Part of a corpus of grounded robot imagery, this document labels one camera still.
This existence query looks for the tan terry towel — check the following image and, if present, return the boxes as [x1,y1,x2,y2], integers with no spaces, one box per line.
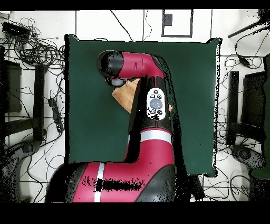
[111,78,173,114]

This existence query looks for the dark flat panel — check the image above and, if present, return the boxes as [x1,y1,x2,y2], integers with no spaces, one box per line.
[240,71,266,127]
[0,60,22,114]

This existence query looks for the dark green table cloth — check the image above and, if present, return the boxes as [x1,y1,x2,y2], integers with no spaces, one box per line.
[64,33,223,179]

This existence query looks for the black power strip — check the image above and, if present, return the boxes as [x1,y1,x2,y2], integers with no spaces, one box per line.
[47,97,64,133]

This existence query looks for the dark curved stand base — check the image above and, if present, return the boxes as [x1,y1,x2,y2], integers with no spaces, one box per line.
[229,144,266,170]
[0,139,42,202]

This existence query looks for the black horizontal beam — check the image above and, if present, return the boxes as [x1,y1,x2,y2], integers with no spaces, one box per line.
[0,117,35,136]
[227,122,264,141]

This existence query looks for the black rod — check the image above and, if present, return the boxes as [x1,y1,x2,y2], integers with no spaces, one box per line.
[227,18,270,39]

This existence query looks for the black adapter box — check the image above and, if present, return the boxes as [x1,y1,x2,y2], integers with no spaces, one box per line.
[2,21,31,40]

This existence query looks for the long black cable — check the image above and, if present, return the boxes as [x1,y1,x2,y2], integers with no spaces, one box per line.
[110,10,135,42]

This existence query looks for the black upright post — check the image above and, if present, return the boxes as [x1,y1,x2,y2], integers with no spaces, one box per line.
[226,70,239,145]
[33,64,46,142]

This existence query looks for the grey square floor frame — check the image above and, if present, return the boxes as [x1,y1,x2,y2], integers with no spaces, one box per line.
[161,9,194,38]

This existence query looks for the black cable tangle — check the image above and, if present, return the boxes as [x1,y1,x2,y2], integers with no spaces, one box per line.
[0,17,66,70]

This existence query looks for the black cable with inline adapter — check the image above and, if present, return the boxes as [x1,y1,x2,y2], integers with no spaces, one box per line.
[234,27,264,69]

